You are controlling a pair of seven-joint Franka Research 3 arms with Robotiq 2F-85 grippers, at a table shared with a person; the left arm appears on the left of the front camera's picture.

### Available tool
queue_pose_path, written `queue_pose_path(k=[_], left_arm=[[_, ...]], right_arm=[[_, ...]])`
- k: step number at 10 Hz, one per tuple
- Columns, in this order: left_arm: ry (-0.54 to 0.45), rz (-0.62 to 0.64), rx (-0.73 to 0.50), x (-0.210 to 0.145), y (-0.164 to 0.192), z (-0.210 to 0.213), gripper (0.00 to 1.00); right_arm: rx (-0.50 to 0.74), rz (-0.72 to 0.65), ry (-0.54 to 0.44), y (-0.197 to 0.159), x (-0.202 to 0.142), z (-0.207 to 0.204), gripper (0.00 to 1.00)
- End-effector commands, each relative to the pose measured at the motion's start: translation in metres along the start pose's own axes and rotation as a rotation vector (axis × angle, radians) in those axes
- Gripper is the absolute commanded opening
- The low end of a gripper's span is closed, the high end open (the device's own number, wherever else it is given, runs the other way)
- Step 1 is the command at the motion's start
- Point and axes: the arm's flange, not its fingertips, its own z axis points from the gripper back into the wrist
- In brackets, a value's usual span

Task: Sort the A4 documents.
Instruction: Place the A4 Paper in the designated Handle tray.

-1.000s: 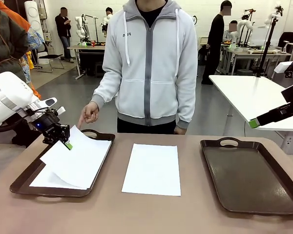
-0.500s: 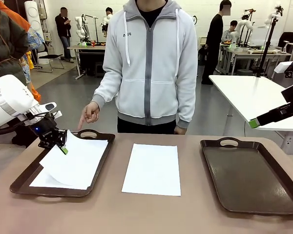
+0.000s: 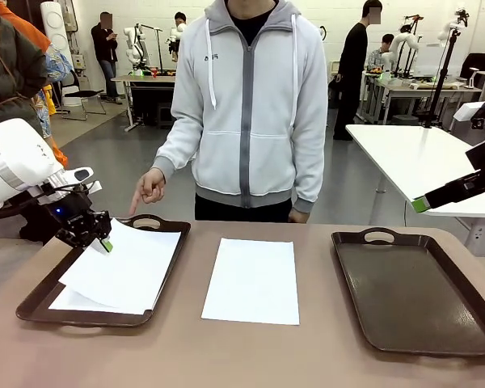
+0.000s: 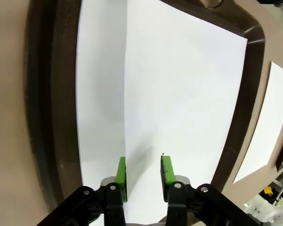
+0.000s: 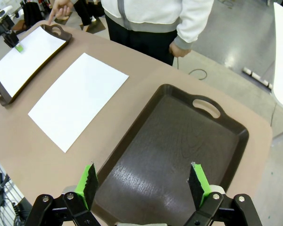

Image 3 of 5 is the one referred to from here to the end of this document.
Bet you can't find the grey plastic stool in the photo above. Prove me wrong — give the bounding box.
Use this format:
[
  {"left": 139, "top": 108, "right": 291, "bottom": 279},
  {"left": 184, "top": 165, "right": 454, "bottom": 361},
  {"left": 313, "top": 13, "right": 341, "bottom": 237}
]
[{"left": 156, "top": 103, "right": 175, "bottom": 129}]

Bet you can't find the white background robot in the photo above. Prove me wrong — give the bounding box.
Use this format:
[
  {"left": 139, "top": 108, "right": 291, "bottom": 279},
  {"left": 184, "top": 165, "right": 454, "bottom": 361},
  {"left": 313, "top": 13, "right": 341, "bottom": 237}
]
[
  {"left": 123, "top": 23, "right": 149, "bottom": 77},
  {"left": 165, "top": 23, "right": 187, "bottom": 61}
]

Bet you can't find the long grey background table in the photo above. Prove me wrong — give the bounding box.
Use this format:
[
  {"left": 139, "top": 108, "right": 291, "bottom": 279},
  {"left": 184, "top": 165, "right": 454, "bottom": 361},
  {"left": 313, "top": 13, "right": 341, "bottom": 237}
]
[{"left": 363, "top": 76, "right": 484, "bottom": 125}]

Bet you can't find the grey background work table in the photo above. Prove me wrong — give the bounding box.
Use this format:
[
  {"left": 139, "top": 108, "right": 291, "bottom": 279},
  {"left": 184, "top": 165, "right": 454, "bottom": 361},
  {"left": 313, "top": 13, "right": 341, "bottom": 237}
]
[{"left": 111, "top": 74, "right": 177, "bottom": 133}]

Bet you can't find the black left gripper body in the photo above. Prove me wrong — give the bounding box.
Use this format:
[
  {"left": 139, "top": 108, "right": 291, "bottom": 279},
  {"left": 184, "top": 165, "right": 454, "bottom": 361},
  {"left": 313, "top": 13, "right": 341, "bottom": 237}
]
[{"left": 50, "top": 192, "right": 94, "bottom": 235}]

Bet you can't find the black camera tripod stand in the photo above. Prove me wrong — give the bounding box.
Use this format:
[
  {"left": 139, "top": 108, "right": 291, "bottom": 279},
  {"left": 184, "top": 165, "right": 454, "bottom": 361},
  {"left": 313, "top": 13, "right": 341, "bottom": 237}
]
[{"left": 423, "top": 27, "right": 466, "bottom": 129}]

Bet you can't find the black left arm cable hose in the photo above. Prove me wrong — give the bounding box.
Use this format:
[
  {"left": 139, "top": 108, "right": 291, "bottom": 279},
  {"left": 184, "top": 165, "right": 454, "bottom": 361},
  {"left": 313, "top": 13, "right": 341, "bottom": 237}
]
[{"left": 0, "top": 197, "right": 52, "bottom": 221}]

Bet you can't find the person's left forearm white sleeve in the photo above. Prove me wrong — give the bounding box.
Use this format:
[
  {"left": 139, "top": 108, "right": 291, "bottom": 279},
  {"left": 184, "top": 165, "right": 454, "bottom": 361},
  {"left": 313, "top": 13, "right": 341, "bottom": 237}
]
[{"left": 293, "top": 129, "right": 329, "bottom": 214}]

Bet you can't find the dark brown serving tray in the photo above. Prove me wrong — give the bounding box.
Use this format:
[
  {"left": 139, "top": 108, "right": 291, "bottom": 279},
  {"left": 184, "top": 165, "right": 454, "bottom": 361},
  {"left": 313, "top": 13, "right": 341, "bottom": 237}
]
[
  {"left": 15, "top": 213, "right": 192, "bottom": 328},
  {"left": 331, "top": 227, "right": 485, "bottom": 357}
]

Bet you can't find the tall white air conditioner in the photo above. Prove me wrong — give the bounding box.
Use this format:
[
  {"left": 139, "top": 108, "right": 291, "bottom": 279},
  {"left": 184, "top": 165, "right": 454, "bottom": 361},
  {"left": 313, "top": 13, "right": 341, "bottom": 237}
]
[{"left": 39, "top": 0, "right": 72, "bottom": 61}]

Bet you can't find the bystander in black with phone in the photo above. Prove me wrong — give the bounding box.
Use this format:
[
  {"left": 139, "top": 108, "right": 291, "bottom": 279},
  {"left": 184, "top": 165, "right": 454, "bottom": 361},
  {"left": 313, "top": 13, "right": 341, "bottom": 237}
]
[{"left": 91, "top": 11, "right": 120, "bottom": 102}]

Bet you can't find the person's right hand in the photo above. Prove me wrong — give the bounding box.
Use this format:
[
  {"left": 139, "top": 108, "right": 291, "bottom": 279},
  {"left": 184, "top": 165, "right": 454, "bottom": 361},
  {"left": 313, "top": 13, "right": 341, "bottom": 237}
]
[{"left": 128, "top": 167, "right": 167, "bottom": 216}]

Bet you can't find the person in white hoodie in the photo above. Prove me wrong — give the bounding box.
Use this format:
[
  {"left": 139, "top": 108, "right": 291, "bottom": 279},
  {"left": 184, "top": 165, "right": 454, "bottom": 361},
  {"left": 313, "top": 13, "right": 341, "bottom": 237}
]
[{"left": 151, "top": 0, "right": 331, "bottom": 223}]

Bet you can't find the orange clad mannequin figure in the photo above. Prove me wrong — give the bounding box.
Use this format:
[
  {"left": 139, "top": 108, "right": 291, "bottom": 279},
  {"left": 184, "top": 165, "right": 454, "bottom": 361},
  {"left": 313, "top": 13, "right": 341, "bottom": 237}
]
[{"left": 0, "top": 0, "right": 70, "bottom": 169}]

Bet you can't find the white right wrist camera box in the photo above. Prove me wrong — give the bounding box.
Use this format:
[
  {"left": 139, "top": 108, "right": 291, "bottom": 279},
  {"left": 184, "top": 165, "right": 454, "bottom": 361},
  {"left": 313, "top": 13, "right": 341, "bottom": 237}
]
[{"left": 453, "top": 101, "right": 485, "bottom": 122}]

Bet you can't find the tall bystander in black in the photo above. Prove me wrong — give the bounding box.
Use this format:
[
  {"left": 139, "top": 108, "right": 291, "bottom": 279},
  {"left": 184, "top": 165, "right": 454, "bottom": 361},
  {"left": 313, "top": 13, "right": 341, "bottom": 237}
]
[{"left": 333, "top": 0, "right": 385, "bottom": 141}]

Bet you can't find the white side table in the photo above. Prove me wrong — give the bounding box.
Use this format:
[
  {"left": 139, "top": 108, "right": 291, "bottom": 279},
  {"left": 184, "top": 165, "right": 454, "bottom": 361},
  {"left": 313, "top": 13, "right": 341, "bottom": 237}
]
[{"left": 345, "top": 124, "right": 485, "bottom": 256}]

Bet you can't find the black metal chair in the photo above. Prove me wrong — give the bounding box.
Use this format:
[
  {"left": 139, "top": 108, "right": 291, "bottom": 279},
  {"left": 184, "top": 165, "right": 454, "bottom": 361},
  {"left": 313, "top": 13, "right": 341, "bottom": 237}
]
[{"left": 60, "top": 70, "right": 107, "bottom": 121}]

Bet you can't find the person's right forearm white sleeve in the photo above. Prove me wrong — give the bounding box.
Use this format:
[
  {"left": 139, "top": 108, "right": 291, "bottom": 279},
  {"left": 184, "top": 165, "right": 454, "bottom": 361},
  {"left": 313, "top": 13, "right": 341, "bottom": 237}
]
[{"left": 151, "top": 116, "right": 201, "bottom": 183}]

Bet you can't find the bystander in plaid shirt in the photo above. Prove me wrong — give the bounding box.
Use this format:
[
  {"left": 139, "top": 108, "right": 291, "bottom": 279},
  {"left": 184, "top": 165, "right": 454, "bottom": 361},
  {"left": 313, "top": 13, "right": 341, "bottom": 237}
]
[{"left": 365, "top": 32, "right": 395, "bottom": 73}]

